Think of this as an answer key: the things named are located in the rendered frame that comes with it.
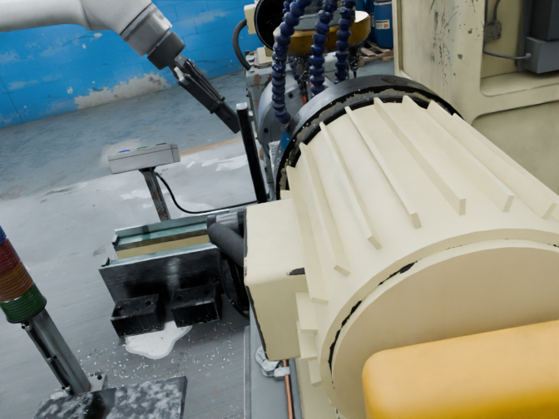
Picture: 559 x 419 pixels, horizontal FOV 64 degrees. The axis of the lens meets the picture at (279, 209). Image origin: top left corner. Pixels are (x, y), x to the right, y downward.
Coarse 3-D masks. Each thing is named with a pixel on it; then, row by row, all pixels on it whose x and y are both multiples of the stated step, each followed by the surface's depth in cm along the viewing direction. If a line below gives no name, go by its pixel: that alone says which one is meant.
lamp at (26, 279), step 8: (8, 272) 68; (16, 272) 69; (24, 272) 71; (0, 280) 68; (8, 280) 69; (16, 280) 69; (24, 280) 71; (32, 280) 73; (0, 288) 69; (8, 288) 69; (16, 288) 70; (24, 288) 71; (0, 296) 69; (8, 296) 70; (16, 296) 70
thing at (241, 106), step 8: (240, 104) 77; (240, 112) 75; (248, 112) 76; (240, 120) 76; (248, 120) 76; (240, 128) 77; (248, 128) 77; (248, 136) 78; (248, 144) 78; (248, 152) 79; (256, 152) 79; (248, 160) 80; (256, 160) 80; (256, 168) 81; (256, 176) 82; (256, 184) 82; (264, 184) 83; (256, 192) 83; (264, 192) 83; (264, 200) 84
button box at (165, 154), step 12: (168, 144) 116; (108, 156) 116; (120, 156) 116; (132, 156) 116; (144, 156) 116; (156, 156) 116; (168, 156) 116; (120, 168) 117; (132, 168) 117; (144, 168) 117
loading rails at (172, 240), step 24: (192, 216) 111; (120, 240) 110; (144, 240) 109; (168, 240) 109; (192, 240) 109; (120, 264) 98; (144, 264) 99; (168, 264) 99; (192, 264) 100; (216, 264) 100; (120, 288) 102; (144, 288) 102; (168, 288) 103
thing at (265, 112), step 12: (288, 72) 123; (288, 84) 114; (324, 84) 113; (264, 96) 122; (288, 96) 111; (300, 96) 111; (264, 108) 115; (288, 108) 112; (300, 108) 113; (264, 120) 114; (264, 132) 116; (276, 132) 115; (264, 144) 117
